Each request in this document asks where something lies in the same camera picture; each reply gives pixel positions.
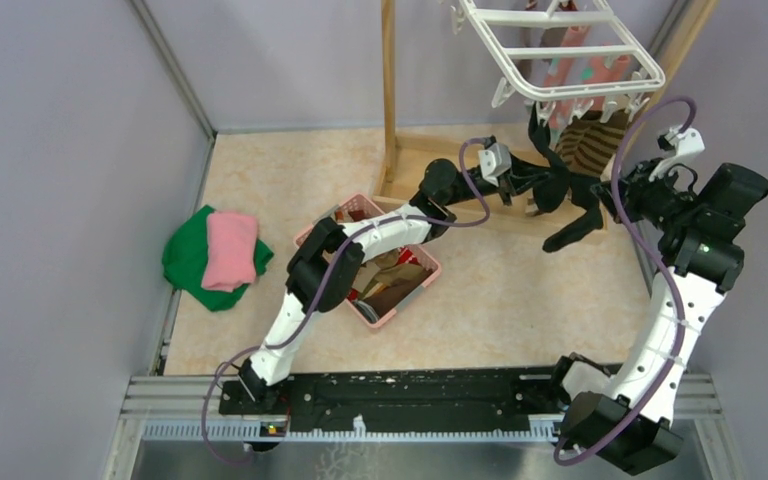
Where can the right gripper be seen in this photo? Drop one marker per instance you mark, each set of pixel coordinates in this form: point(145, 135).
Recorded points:
point(639, 181)

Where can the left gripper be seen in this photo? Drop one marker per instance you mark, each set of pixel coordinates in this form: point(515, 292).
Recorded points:
point(520, 176)

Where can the black sock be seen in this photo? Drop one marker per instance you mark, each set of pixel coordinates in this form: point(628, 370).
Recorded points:
point(584, 197)
point(550, 193)

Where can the white clip hanger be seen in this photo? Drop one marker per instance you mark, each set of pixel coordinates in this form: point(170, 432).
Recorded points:
point(499, 32)

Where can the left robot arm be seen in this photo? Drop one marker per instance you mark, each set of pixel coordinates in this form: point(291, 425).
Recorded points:
point(321, 272)

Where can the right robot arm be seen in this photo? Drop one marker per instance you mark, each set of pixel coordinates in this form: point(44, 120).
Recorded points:
point(626, 418)

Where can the striped socks in basket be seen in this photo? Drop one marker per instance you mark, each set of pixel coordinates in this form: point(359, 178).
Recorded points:
point(388, 283)

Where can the wooden rack stand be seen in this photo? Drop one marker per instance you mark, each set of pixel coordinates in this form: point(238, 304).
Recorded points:
point(407, 154)

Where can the pink sock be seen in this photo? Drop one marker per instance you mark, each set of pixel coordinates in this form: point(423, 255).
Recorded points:
point(567, 71)

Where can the maroon striped sock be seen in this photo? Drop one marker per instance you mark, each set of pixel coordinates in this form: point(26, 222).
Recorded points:
point(538, 71)

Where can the pink folded cloth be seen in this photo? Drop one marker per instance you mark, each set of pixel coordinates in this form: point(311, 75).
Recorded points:
point(231, 243)

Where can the green cloth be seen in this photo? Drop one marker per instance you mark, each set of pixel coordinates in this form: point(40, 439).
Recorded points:
point(184, 261)

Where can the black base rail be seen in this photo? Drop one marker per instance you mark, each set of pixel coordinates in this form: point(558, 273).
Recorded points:
point(414, 404)

